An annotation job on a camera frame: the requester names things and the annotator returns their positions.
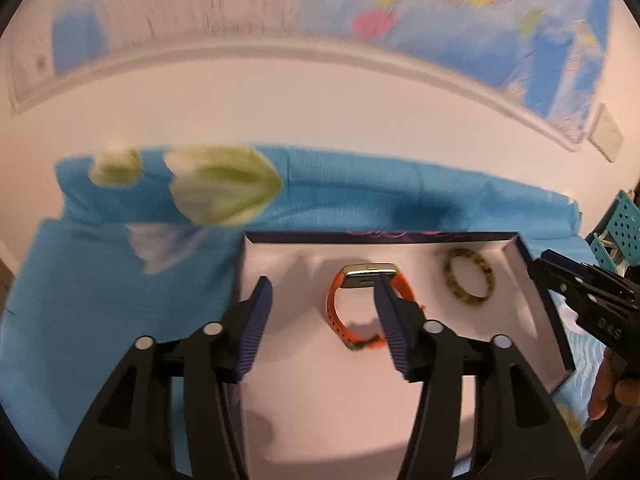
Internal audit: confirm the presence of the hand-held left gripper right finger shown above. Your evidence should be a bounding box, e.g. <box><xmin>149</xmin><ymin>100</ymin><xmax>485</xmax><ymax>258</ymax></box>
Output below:
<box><xmin>372</xmin><ymin>276</ymin><xmax>587</xmax><ymax>480</ymax></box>

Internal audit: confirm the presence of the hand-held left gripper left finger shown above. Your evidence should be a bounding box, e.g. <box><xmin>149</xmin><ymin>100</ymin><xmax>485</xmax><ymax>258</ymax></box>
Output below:
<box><xmin>59</xmin><ymin>276</ymin><xmax>273</xmax><ymax>480</ymax></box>

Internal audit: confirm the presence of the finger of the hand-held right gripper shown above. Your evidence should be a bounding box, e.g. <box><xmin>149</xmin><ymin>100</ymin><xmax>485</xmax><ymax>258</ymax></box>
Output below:
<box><xmin>541</xmin><ymin>249</ymin><xmax>640</xmax><ymax>307</ymax></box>
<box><xmin>530</xmin><ymin>259</ymin><xmax>603</xmax><ymax>322</ymax></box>

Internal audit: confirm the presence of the orange smart watch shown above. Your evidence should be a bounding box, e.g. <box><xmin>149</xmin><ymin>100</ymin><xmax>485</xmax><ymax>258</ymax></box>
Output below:
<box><xmin>327</xmin><ymin>262</ymin><xmax>427</xmax><ymax>352</ymax></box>

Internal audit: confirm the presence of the navy cardboard box tray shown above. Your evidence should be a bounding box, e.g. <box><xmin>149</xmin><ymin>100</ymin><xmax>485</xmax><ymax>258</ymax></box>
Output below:
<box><xmin>231</xmin><ymin>230</ymin><xmax>576</xmax><ymax>476</ymax></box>

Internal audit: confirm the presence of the person's right hand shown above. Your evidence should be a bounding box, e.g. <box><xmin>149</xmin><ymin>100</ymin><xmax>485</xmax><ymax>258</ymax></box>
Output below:
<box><xmin>586</xmin><ymin>347</ymin><xmax>640</xmax><ymax>423</ymax></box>

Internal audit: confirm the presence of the teal perforated chair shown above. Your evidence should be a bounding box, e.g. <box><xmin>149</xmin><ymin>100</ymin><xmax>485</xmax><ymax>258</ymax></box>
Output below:
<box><xmin>585</xmin><ymin>190</ymin><xmax>640</xmax><ymax>271</ymax></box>

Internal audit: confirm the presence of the leopard pattern bangle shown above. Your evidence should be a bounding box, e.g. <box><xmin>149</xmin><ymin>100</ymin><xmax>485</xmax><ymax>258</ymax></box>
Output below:
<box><xmin>444</xmin><ymin>247</ymin><xmax>497</xmax><ymax>307</ymax></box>

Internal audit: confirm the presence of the blue floral blanket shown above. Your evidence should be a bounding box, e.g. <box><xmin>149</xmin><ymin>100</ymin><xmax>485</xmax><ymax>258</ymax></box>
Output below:
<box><xmin>0</xmin><ymin>142</ymin><xmax>640</xmax><ymax>480</ymax></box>

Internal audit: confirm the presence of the white wall socket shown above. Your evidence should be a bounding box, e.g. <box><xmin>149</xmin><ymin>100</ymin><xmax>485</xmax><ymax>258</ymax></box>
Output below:
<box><xmin>587</xmin><ymin>102</ymin><xmax>626</xmax><ymax>163</ymax></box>

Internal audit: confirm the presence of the wall map poster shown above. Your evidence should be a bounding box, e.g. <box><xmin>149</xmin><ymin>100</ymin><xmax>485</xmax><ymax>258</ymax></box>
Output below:
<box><xmin>5</xmin><ymin>0</ymin><xmax>613</xmax><ymax>152</ymax></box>

